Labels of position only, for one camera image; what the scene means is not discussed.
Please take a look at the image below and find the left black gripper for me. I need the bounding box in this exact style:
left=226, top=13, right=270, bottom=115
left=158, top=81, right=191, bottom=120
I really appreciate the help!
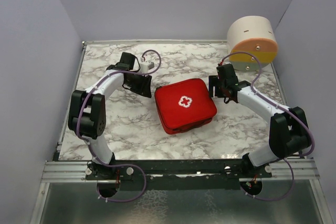
left=125, top=71, right=152, bottom=98

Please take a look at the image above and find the red black medicine case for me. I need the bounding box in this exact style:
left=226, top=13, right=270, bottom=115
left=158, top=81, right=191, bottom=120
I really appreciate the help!
left=154, top=78, right=217, bottom=135

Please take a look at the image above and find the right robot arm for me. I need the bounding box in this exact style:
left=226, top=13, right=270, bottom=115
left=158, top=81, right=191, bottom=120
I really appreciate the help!
left=208, top=63, right=312, bottom=177

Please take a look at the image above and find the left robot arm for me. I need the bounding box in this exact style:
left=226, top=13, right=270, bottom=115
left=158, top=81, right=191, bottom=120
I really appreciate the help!
left=68, top=49, right=162, bottom=179

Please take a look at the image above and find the round pastel drawer cabinet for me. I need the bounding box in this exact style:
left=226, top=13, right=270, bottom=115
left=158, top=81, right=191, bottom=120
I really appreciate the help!
left=227, top=16, right=278, bottom=72

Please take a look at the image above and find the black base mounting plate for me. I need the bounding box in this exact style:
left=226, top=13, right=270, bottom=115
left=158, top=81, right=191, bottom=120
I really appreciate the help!
left=86, top=159, right=271, bottom=191

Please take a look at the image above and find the aluminium frame rail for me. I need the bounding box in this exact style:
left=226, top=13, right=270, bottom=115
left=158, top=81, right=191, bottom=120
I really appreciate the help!
left=41, top=158, right=320, bottom=183

